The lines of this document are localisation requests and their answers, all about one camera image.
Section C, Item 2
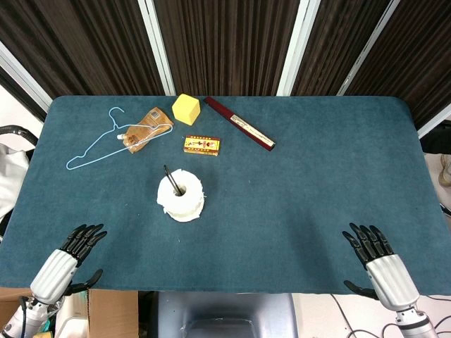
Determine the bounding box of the black floor cable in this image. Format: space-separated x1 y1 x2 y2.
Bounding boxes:
346 316 451 338

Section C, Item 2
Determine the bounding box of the yellow sponge block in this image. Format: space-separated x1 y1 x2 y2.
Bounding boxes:
171 93 202 126

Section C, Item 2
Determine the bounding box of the black corrugated hose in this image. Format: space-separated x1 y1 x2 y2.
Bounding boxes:
0 123 38 147

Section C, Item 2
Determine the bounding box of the beige shoe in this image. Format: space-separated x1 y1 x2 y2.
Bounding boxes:
438 154 451 186

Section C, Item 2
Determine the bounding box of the white toilet paper roll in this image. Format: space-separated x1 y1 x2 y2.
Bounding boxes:
156 168 206 223

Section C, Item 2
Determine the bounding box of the black bag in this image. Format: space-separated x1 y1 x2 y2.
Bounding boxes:
420 120 451 154

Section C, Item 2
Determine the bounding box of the brown divider panel white frame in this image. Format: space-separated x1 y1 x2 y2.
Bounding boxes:
276 0 400 97
0 0 167 123
337 0 451 139
137 0 311 97

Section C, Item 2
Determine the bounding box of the long dark red box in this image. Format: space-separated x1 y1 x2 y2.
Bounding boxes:
204 96 276 153

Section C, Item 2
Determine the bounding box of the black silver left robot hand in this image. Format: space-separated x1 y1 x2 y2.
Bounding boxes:
30 223 109 304

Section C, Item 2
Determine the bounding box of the yellow red small carton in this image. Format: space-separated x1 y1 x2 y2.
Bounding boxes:
183 134 222 156

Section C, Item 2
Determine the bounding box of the grey robot torso base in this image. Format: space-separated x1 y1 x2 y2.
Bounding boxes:
157 292 297 338

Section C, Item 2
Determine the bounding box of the light blue wire hanger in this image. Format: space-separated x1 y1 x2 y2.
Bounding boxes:
66 106 175 172

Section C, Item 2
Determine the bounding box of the thin black rod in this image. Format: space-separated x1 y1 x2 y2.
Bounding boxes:
163 164 185 196

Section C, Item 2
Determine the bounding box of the brown spouted refill pouch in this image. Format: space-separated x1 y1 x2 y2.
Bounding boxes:
117 107 174 154

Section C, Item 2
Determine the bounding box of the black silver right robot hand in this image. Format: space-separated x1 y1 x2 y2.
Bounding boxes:
341 222 421 313

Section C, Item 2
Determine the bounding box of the brown cardboard box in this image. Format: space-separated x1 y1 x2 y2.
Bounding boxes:
0 287 139 338

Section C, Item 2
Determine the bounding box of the white cloth bag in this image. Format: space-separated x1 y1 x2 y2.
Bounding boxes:
0 142 36 220

